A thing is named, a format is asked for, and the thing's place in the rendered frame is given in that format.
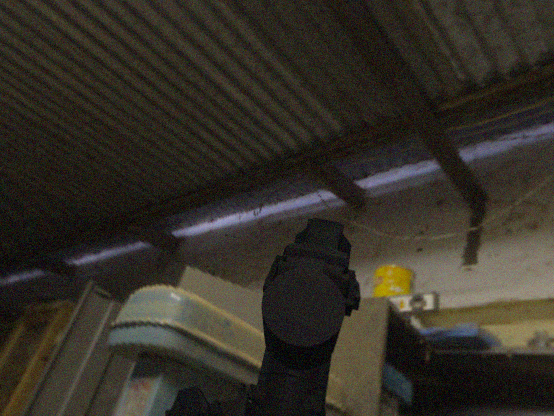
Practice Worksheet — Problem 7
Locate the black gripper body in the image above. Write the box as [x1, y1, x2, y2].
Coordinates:
[248, 373, 327, 416]

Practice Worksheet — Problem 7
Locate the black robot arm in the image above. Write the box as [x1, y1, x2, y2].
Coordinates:
[165, 218, 360, 416]

